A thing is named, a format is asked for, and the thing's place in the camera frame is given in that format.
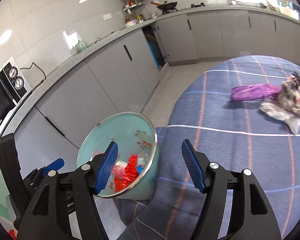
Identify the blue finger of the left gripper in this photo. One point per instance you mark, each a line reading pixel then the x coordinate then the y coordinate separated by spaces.
pixel 56 165

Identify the purple foil wrapper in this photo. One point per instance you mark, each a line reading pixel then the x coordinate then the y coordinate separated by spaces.
pixel 261 91

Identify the spice rack with bottles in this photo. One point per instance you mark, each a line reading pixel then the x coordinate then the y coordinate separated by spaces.
pixel 132 12

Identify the blue plaid tablecloth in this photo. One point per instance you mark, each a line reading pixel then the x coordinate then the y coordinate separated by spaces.
pixel 234 134

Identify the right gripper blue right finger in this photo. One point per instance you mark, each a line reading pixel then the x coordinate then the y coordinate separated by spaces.
pixel 193 166

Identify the clear bag with red print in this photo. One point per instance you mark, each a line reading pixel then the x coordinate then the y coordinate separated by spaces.
pixel 118 169

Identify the plaid checkered cloth rag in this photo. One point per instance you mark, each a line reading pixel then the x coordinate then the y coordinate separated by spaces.
pixel 289 95

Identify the blue storage boxes on counter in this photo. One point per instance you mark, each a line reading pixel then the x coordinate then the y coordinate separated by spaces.
pixel 290 9

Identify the clear bag with teal print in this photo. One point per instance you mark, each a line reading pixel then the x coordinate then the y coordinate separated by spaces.
pixel 143 158

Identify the grey lower kitchen cabinets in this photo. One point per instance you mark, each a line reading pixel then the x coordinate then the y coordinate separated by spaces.
pixel 121 74

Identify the white paper towel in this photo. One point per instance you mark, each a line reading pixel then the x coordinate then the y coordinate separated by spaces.
pixel 274 110

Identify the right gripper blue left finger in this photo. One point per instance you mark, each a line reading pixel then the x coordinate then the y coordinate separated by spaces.
pixel 105 167

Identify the black white microwave oven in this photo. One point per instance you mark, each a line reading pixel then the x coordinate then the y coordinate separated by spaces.
pixel 14 88

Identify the teal trash bin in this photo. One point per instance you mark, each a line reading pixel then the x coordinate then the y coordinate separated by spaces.
pixel 133 133

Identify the black wok on stove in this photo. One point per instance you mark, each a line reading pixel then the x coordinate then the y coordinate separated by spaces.
pixel 165 7

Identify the red mesh net bag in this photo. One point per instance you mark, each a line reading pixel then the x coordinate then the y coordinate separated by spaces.
pixel 130 177

